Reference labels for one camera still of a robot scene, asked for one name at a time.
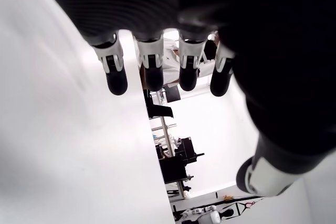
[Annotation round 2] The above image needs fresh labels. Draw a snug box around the black robot gantry frame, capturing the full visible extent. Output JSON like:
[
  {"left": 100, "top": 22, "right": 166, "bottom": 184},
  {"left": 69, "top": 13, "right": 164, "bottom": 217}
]
[{"left": 217, "top": 199, "right": 266, "bottom": 221}]

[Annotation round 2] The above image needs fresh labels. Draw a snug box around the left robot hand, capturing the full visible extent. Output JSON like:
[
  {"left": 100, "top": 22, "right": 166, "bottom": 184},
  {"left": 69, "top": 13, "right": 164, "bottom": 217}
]
[{"left": 31, "top": 0, "right": 336, "bottom": 198}]

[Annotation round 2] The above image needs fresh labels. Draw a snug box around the black square panel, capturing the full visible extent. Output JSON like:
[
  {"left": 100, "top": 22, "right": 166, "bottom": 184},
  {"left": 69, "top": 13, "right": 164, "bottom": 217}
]
[{"left": 165, "top": 84, "right": 182, "bottom": 103}]

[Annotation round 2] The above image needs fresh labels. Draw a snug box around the white humanoid robot on gantry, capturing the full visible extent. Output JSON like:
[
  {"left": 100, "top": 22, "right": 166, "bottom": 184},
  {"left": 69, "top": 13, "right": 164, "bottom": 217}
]
[{"left": 181, "top": 205, "right": 236, "bottom": 224}]

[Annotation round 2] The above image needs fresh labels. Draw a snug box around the seated person in white shirt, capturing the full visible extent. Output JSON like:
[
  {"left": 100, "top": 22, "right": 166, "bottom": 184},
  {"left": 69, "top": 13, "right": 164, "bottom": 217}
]
[{"left": 138, "top": 29, "right": 220, "bottom": 90}]

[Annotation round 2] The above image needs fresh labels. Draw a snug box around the aluminium profile frame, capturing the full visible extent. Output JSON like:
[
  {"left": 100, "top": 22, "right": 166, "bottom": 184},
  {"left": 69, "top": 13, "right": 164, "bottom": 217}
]
[{"left": 151, "top": 116, "right": 194, "bottom": 199}]

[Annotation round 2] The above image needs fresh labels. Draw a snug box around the black folding chair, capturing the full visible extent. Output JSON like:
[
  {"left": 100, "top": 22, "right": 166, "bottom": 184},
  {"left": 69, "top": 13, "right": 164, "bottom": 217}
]
[{"left": 143, "top": 89, "right": 174, "bottom": 119}]

